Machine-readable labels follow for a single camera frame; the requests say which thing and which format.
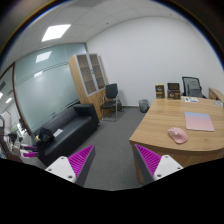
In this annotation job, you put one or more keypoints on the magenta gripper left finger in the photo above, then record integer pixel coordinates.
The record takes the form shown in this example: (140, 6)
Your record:
(74, 168)

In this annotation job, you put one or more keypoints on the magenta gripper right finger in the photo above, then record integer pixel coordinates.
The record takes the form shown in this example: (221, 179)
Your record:
(153, 167)

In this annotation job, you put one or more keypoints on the pink computer mouse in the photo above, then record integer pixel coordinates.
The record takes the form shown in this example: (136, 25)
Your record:
(178, 135)

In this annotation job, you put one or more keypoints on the pink blue mouse pad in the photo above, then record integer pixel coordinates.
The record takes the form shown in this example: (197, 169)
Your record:
(198, 121)

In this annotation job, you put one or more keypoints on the white paper on sofa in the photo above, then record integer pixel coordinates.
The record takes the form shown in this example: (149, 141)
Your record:
(58, 132)

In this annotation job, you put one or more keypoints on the black leather sofa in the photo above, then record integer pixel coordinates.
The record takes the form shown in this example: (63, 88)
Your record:
(77, 124)

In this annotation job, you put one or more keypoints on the black bag on sofa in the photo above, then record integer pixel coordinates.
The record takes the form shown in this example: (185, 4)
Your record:
(45, 136)

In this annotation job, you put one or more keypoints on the wooden office desk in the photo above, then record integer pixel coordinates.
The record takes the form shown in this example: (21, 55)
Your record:
(190, 132)

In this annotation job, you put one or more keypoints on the grey mesh waste bin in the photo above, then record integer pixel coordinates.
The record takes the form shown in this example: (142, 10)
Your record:
(143, 105)

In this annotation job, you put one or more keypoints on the black visitor chair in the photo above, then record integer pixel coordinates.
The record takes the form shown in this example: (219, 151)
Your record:
(111, 99)

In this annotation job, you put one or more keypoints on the colourful leaflet on desk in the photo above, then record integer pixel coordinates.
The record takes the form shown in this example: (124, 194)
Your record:
(190, 99)

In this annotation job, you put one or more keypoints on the dark box right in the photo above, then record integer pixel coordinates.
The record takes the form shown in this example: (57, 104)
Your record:
(173, 91)

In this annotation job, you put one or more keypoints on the dark box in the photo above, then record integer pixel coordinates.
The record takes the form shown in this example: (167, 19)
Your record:
(160, 91)
(173, 91)

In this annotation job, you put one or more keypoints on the dark box left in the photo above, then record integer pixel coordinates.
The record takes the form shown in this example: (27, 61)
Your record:
(160, 91)

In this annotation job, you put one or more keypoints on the grey mesh office chair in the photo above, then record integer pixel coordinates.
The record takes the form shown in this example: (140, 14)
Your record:
(192, 87)

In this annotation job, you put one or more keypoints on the wooden glass-door cabinet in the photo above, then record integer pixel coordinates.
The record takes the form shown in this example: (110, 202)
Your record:
(89, 80)

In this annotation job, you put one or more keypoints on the ceiling light panel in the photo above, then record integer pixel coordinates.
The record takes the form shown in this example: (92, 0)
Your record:
(55, 32)

